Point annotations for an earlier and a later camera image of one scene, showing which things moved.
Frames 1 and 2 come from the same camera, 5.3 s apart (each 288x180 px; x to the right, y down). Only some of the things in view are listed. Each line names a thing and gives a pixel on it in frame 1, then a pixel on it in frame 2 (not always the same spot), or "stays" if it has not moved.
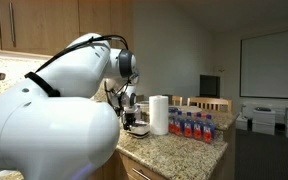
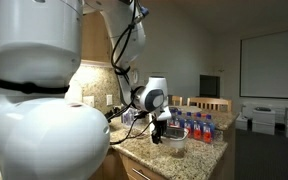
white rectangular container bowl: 141,130 to 174,138
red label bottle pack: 197,126 stays
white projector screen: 272,66 stays
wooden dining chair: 204,103 stays
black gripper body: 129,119 to 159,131
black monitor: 209,86 stays
